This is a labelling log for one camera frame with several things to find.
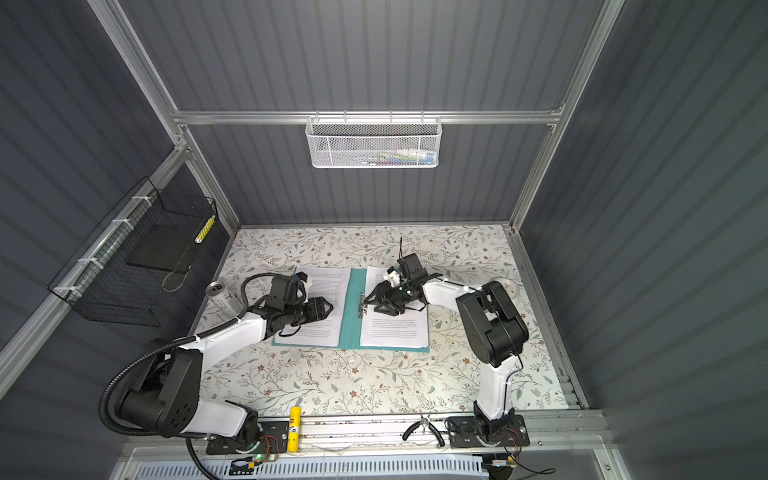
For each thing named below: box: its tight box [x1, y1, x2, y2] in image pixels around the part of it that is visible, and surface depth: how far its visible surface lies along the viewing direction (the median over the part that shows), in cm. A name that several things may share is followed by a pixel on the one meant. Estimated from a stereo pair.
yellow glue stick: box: [288, 406, 301, 452], surface depth 75 cm
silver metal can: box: [205, 281, 243, 319], surface depth 88 cm
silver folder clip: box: [358, 292, 368, 319], surface depth 98 cm
